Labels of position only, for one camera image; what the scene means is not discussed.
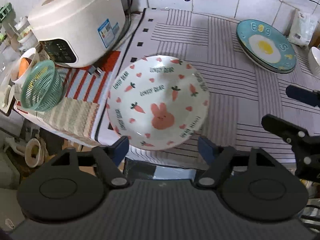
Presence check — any white ribbed bowl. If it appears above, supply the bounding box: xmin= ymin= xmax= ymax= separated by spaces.
xmin=308 ymin=47 xmax=320 ymax=77

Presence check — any blue fried egg plate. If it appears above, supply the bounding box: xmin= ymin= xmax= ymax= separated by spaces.
xmin=236 ymin=20 xmax=297 ymax=69

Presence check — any pink bunny carrot plate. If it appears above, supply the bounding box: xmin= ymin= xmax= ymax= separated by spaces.
xmin=106 ymin=55 xmax=210 ymax=151

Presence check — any red striped cloth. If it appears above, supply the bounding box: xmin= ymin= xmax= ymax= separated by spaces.
xmin=14 ymin=50 xmax=120 ymax=147

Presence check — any striped white table cover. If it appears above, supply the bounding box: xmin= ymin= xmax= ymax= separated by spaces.
xmin=114 ymin=8 xmax=319 ymax=166

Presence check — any white plastic salt bag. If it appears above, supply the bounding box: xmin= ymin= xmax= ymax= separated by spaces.
xmin=287 ymin=10 xmax=318 ymax=47

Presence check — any green plastic basket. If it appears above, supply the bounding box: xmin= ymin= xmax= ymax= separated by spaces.
xmin=20 ymin=60 xmax=63 ymax=112

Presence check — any white cup with orange item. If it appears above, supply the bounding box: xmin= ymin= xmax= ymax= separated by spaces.
xmin=11 ymin=48 xmax=40 ymax=101

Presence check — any white rice cooker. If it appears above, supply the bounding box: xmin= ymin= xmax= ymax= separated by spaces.
xmin=28 ymin=0 xmax=125 ymax=68

